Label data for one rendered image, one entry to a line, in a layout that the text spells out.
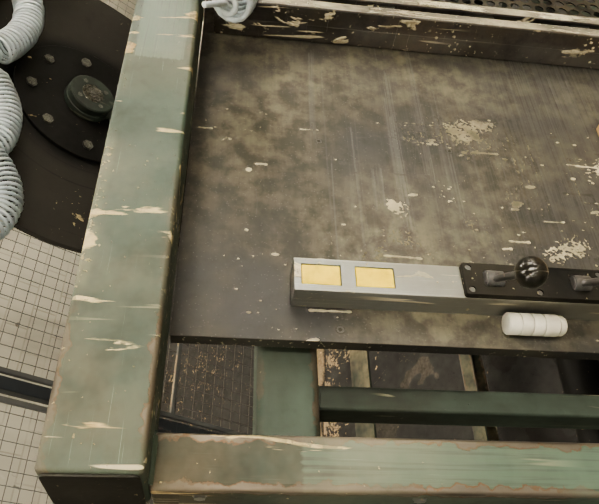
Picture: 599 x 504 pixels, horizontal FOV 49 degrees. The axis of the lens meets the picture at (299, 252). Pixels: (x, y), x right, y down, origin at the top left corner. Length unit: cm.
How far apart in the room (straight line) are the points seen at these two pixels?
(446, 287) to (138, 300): 39
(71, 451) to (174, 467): 10
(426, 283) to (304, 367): 19
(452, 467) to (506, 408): 20
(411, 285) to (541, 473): 27
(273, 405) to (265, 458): 13
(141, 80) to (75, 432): 51
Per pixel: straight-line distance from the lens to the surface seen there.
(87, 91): 161
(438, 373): 294
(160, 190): 82
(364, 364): 208
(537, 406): 94
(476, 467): 76
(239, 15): 100
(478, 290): 87
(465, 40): 129
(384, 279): 85
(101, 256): 77
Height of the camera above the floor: 214
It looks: 32 degrees down
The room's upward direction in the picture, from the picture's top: 64 degrees counter-clockwise
